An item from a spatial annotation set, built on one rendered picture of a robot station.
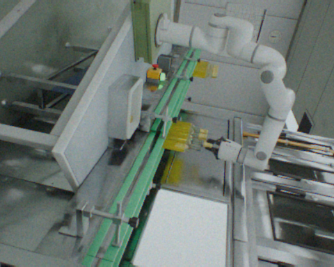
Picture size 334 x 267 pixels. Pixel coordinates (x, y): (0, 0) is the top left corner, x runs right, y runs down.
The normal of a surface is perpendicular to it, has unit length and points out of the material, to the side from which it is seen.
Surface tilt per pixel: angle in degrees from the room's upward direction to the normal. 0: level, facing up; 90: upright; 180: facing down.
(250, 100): 90
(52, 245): 90
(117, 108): 90
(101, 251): 90
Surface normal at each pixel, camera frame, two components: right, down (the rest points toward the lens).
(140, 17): -0.23, 0.78
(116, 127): -0.20, 0.47
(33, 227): 0.12, -0.86
